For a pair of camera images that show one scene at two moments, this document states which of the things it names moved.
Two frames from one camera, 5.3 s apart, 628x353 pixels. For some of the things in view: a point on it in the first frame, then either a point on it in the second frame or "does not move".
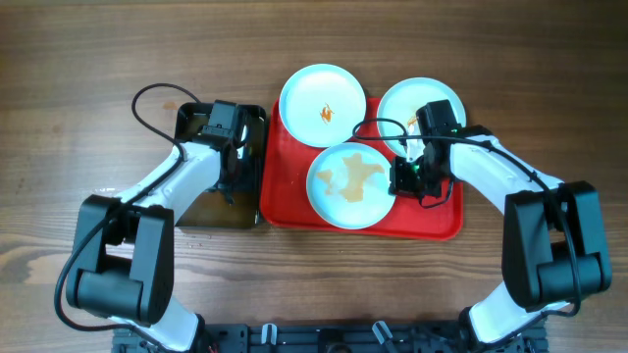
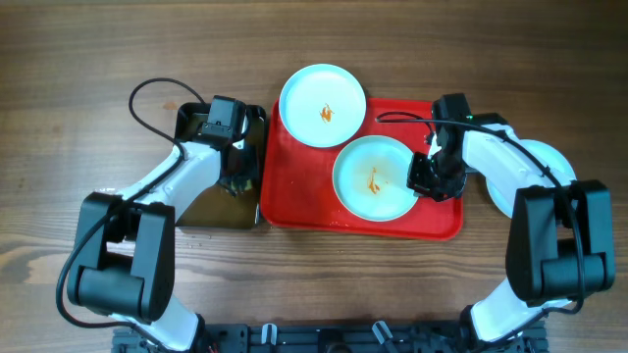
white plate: [401, 105] -> [370, 178]
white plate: [322, 104] does not move
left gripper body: [243, 178] does not move
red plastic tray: [286, 204] does not move
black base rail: [329, 338] does not move
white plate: [348, 186] -> [554, 163]
